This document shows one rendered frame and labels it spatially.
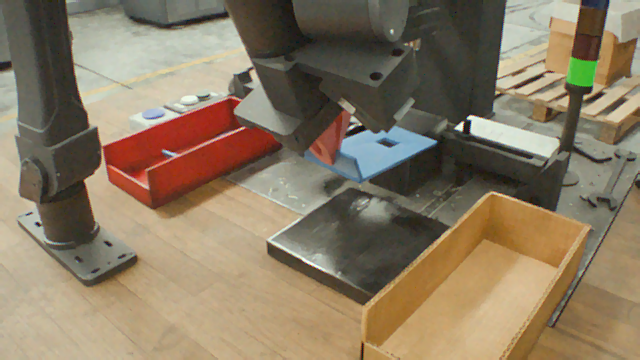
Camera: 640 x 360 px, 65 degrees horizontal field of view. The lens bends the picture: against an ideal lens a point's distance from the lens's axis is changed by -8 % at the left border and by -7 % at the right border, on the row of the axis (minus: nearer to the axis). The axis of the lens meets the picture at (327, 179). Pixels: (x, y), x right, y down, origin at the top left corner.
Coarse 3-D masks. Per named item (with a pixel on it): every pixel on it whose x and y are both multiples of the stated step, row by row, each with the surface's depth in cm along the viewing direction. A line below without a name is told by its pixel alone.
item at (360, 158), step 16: (400, 128) 62; (352, 144) 56; (368, 144) 57; (400, 144) 57; (416, 144) 58; (432, 144) 58; (336, 160) 50; (352, 160) 47; (368, 160) 53; (384, 160) 54; (400, 160) 54; (352, 176) 50; (368, 176) 50
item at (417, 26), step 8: (416, 0) 69; (408, 8) 67; (416, 8) 68; (424, 8) 68; (432, 8) 68; (440, 8) 70; (408, 16) 64; (416, 16) 65; (424, 16) 67; (432, 16) 69; (408, 24) 65; (416, 24) 66; (424, 24) 68; (432, 24) 69; (408, 32) 65; (416, 32) 67; (424, 32) 68; (432, 32) 70; (400, 40) 64; (408, 40) 66; (416, 40) 72; (416, 48) 72
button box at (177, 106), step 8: (232, 80) 114; (232, 88) 111; (216, 96) 99; (224, 96) 99; (232, 96) 105; (168, 104) 96; (176, 104) 96; (184, 104) 95; (192, 104) 95; (200, 104) 96; (208, 104) 96; (176, 112) 94; (184, 112) 93
